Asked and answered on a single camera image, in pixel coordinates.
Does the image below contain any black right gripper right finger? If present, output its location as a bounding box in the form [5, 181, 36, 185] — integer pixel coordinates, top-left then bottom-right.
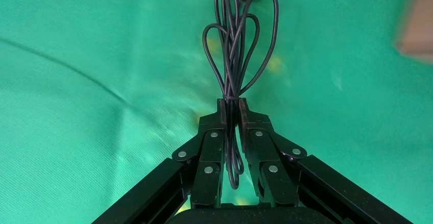
[238, 97, 414, 224]

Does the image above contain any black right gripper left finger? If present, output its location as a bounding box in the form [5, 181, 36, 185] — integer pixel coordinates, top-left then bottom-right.
[91, 98, 228, 224]

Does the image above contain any dark grey cable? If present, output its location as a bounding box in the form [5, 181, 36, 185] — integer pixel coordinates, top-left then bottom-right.
[0, 0, 279, 190]

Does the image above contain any orange cardboard box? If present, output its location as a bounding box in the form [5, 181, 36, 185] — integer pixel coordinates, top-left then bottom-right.
[393, 0, 433, 63]

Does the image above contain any green table mat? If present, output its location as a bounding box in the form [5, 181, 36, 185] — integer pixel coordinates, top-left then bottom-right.
[0, 0, 433, 224]

